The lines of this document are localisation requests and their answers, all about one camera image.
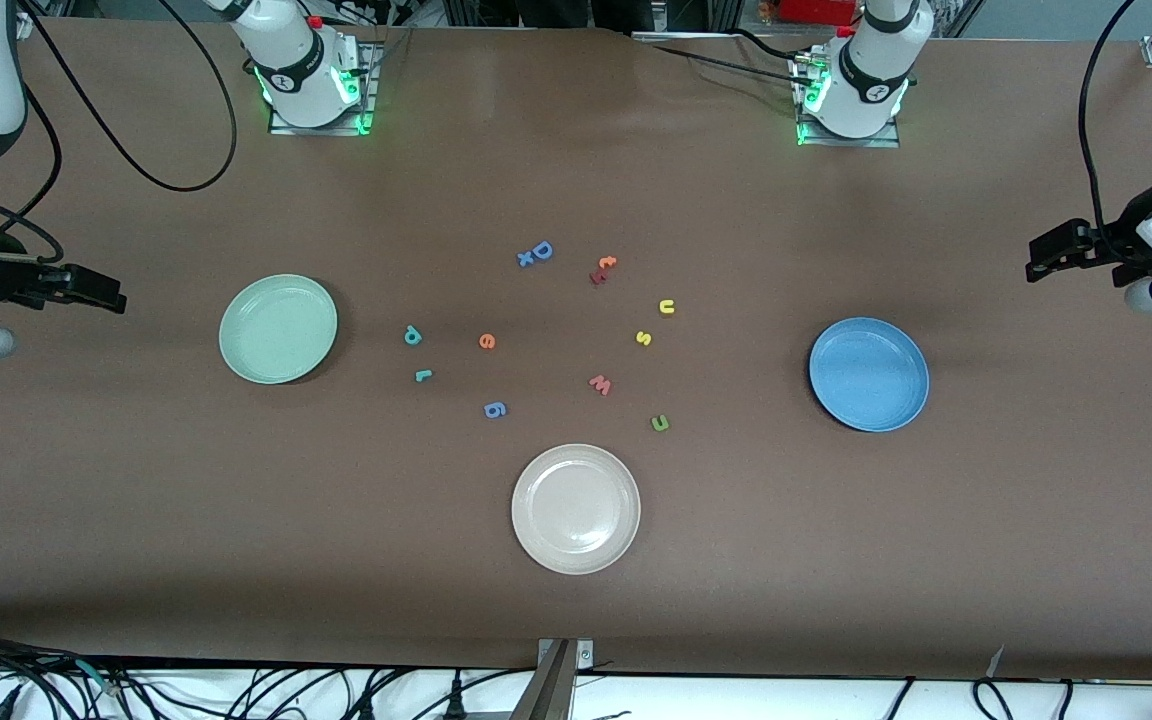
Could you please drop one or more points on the teal foam letter p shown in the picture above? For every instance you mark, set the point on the teal foam letter p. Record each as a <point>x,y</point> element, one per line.
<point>412,338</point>

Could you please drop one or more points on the beige round plate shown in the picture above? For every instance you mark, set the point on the beige round plate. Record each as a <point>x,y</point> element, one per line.
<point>576,510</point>

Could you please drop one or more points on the metal table edge bracket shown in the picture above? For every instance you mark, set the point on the metal table edge bracket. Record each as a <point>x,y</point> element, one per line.
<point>556,690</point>

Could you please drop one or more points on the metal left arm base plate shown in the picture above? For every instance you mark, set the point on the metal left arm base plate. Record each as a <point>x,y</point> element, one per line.
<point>851,142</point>

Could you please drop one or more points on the pale green round plate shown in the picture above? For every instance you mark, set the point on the pale green round plate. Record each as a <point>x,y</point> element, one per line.
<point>278,329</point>

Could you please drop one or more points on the blue round plate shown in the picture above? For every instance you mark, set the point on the blue round plate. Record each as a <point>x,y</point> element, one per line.
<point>869,375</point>

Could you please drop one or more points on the white paper tag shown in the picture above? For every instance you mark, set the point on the white paper tag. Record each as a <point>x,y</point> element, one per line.
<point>996,662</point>

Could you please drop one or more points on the blue foam letter g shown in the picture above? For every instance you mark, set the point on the blue foam letter g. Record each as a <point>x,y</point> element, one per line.
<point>495,409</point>

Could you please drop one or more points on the green foam letter n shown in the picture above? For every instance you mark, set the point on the green foam letter n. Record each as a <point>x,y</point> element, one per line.
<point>660,418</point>

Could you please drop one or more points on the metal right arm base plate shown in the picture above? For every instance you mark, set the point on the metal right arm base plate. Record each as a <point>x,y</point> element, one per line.
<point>321,129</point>

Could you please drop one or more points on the black power plug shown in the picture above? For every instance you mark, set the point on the black power plug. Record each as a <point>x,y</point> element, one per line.
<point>455,700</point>

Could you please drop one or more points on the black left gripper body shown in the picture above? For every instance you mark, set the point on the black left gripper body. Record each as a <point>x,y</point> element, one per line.
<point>1108,246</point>

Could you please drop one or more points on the dark red foam letter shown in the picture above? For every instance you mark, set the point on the dark red foam letter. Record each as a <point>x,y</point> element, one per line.
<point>597,276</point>

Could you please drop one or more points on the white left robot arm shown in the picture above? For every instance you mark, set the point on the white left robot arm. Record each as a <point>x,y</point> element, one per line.
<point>871,80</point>

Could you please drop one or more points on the pink-red foam letter w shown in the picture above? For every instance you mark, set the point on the pink-red foam letter w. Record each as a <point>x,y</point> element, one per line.
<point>601,385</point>

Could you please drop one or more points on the blue foam letter D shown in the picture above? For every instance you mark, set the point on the blue foam letter D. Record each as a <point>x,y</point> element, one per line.
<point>536,249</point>

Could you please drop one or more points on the red box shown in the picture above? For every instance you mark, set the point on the red box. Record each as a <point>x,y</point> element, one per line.
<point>816,10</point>

